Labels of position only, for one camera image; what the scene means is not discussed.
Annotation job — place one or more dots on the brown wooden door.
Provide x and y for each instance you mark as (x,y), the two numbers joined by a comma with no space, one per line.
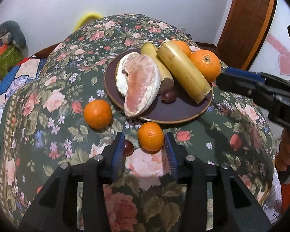
(246,21)

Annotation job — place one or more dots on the short sugarcane piece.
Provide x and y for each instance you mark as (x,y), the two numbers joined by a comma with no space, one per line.
(160,70)

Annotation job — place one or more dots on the grey plush toy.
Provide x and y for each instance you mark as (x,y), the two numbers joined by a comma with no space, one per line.
(12,32)

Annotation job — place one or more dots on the orange box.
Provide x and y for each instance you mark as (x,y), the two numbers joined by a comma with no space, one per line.
(0,46)

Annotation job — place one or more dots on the white heart-print wardrobe door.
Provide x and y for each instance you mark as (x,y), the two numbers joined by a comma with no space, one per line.
(278,46)

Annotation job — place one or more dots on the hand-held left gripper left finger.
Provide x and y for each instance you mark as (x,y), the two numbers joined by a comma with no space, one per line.
(117,159)

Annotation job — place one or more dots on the small tangerine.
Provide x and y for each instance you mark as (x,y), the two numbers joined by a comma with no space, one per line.
(151,136)
(98,113)

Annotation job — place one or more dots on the patchwork quilt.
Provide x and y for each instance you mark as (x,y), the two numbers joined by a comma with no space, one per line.
(14,77)

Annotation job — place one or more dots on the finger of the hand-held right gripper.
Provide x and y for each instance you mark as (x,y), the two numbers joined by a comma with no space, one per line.
(241,85)
(241,72)

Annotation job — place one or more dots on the medium orange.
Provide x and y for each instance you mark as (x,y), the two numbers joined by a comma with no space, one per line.
(182,47)

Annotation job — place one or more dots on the purple round plate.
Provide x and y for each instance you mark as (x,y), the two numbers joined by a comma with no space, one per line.
(169,112)

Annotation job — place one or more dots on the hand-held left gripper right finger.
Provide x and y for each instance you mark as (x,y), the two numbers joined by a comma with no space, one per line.
(171,157)

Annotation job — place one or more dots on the wide pomelo piece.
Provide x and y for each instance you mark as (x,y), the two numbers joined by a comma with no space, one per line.
(141,89)

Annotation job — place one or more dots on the floral blanket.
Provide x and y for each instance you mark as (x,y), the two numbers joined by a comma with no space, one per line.
(62,149)

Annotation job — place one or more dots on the narrow pomelo piece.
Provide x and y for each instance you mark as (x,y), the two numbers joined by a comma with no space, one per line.
(122,76)

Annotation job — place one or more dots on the large orange with sticker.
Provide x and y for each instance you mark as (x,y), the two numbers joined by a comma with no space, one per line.
(205,65)

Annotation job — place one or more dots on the dark red grape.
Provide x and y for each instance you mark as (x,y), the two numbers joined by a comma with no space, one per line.
(128,147)
(169,96)

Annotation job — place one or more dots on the long sugarcane piece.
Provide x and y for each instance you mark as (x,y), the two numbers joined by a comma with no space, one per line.
(183,72)

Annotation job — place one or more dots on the green bag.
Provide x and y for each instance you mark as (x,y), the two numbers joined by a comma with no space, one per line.
(7,60)

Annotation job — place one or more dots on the person's right hand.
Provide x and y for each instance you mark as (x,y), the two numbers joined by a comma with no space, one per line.
(285,152)

